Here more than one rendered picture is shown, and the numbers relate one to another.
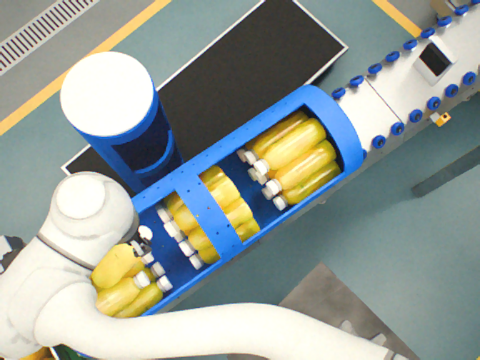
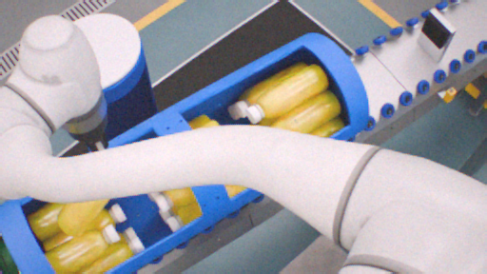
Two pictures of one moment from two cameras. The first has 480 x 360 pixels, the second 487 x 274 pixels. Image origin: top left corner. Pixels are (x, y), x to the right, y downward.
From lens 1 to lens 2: 0.31 m
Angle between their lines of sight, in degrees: 13
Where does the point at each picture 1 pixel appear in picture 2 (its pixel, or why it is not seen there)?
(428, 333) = not seen: outside the picture
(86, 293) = (41, 140)
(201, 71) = (198, 71)
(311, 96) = (311, 40)
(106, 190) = (74, 29)
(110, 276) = (76, 218)
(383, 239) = not seen: hidden behind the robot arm
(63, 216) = (29, 48)
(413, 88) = (419, 63)
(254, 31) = (257, 34)
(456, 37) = (455, 22)
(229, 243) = (213, 193)
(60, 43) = not seen: hidden behind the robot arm
